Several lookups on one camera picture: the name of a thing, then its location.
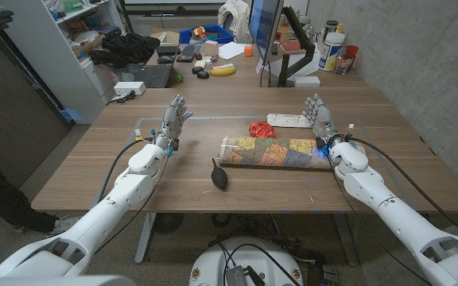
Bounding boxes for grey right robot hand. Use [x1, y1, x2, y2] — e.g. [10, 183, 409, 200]
[301, 93, 345, 149]

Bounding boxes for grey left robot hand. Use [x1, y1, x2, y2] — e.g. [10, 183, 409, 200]
[153, 94, 194, 152]

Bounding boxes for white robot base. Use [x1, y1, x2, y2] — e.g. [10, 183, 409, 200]
[188, 237, 305, 286]

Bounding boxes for rolled colourful map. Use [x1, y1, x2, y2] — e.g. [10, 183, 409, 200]
[218, 136, 336, 171]

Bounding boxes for red crumpled mesh bag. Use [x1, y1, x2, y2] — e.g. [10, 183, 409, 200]
[248, 121, 277, 139]

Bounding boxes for black rubber air blower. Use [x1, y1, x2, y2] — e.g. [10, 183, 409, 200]
[211, 157, 229, 191]

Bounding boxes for white flat box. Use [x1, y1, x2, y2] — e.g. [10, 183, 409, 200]
[293, 75, 321, 88]

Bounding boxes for black keyboard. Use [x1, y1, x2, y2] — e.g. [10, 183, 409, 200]
[127, 63, 174, 89]
[176, 42, 198, 64]

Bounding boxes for white power strip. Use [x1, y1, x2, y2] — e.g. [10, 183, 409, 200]
[113, 81, 147, 97]

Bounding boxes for clear glass with items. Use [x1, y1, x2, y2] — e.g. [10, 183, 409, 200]
[335, 53, 354, 75]

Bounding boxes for white wipes canister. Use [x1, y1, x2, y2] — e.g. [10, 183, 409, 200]
[318, 32, 346, 72]

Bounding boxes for small black box device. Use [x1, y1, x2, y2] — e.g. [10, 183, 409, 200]
[156, 45, 181, 56]

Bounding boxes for yellow banana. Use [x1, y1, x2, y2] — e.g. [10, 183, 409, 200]
[209, 66, 237, 76]

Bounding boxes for red book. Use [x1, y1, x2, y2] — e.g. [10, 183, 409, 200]
[280, 39, 302, 52]

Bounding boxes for beige rounded block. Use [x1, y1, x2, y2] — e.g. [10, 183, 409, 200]
[203, 40, 219, 58]

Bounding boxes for black crumpled cloth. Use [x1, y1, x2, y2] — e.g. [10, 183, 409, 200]
[88, 31, 161, 68]

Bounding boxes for black lidded bottle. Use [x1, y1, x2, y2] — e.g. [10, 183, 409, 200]
[323, 20, 340, 41]

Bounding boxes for white paper sheet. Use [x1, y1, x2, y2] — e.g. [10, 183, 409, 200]
[217, 41, 250, 61]

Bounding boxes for blue plastic bin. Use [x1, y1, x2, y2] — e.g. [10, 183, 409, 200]
[179, 23, 235, 44]

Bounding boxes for black round floor fan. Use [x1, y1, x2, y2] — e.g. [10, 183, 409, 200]
[153, 213, 184, 235]

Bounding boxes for computer monitor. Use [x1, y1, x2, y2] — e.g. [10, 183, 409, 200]
[248, 0, 285, 64]

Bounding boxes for grey metal table leg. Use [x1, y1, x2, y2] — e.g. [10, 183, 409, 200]
[134, 212, 157, 265]
[333, 213, 359, 267]

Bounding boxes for white hanging garment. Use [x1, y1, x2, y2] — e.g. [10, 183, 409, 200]
[217, 0, 251, 39]

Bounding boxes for white shelf unit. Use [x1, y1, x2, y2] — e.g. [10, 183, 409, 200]
[0, 0, 126, 125]

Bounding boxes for white sneaker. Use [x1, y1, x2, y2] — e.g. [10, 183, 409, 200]
[14, 215, 80, 238]

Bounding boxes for dark wood cabinet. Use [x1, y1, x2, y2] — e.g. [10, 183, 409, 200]
[0, 30, 75, 187]

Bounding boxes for person leg black trousers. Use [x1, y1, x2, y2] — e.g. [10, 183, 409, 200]
[0, 141, 57, 234]

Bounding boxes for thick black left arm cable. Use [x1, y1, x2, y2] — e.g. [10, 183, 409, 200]
[97, 137, 154, 204]

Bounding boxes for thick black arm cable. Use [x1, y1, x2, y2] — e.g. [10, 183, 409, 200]
[97, 137, 154, 204]
[347, 137, 458, 242]

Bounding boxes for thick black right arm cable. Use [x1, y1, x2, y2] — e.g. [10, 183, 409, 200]
[347, 137, 458, 242]

